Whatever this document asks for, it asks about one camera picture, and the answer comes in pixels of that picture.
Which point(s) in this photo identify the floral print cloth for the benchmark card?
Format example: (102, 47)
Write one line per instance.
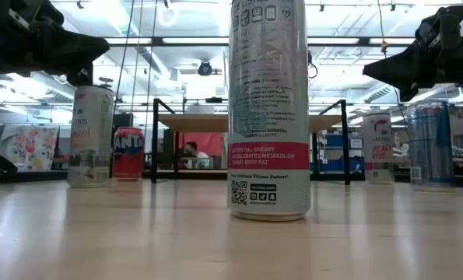
(29, 148)

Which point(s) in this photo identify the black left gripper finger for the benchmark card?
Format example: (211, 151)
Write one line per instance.
(81, 78)
(75, 52)

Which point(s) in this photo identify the person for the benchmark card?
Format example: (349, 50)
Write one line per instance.
(192, 149)

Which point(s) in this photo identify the Celsius can with pink band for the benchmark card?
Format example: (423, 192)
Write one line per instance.
(268, 116)

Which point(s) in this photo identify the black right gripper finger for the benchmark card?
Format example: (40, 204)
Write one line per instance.
(406, 70)
(409, 94)

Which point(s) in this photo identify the blue storage bins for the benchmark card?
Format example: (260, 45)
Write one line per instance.
(336, 141)

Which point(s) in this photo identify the red panel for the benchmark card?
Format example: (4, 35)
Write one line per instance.
(212, 142)

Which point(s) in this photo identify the Celsius Peach Vibe can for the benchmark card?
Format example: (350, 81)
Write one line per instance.
(378, 148)

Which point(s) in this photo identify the red Fanta can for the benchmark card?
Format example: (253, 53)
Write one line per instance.
(128, 155)

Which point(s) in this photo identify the black monitor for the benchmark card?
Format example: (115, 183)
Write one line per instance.
(123, 120)

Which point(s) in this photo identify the wooden shelf with black legs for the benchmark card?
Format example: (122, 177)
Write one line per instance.
(192, 122)

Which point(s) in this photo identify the blue silver energy drink can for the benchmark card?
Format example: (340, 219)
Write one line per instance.
(429, 148)

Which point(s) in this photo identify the black aluminium table frame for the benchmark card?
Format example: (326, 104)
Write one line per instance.
(200, 175)

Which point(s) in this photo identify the Celsius can with orange script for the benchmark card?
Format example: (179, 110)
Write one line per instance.
(89, 136)

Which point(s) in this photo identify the black ceiling dome camera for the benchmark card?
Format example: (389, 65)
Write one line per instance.
(205, 68)

